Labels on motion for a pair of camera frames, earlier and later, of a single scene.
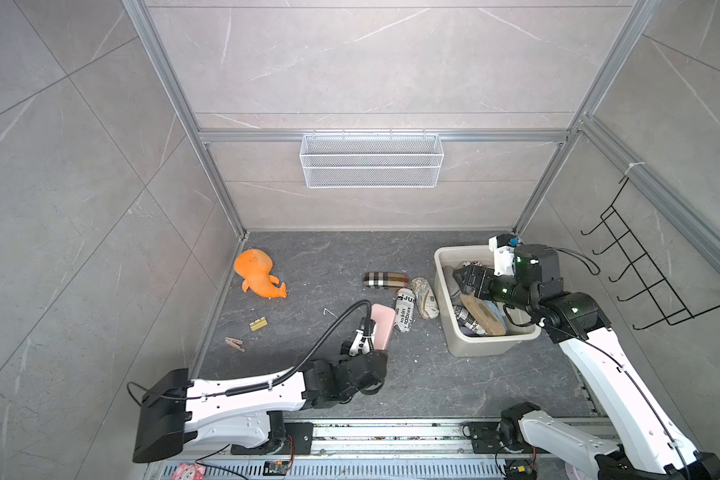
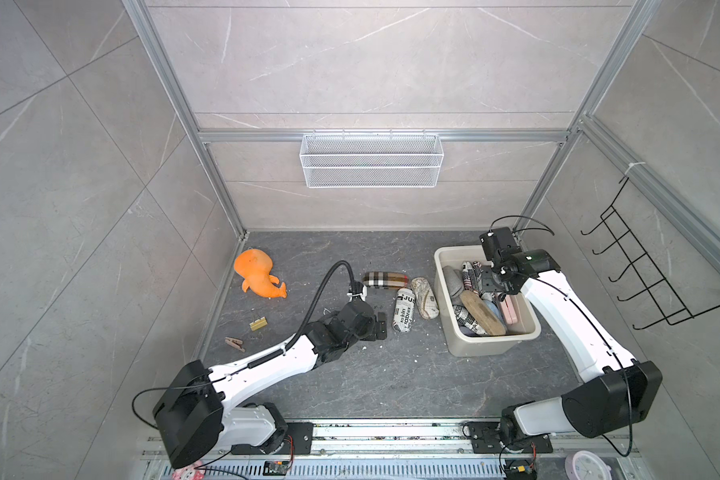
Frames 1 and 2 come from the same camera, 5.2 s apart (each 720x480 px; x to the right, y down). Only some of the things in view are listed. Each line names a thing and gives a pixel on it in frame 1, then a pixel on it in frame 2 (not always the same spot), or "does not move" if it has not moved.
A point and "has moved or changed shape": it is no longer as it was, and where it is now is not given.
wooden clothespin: x=235 y=342 does not move
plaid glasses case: x=385 y=279 does not move
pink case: x=384 y=318 has moved or changed shape
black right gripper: x=484 y=274 → x=486 y=285
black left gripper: x=346 y=354 → x=373 y=333
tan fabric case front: x=484 y=315 does not move
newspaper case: x=465 y=318 does not move
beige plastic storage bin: x=474 y=326 does not move
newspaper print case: x=404 y=309 does not move
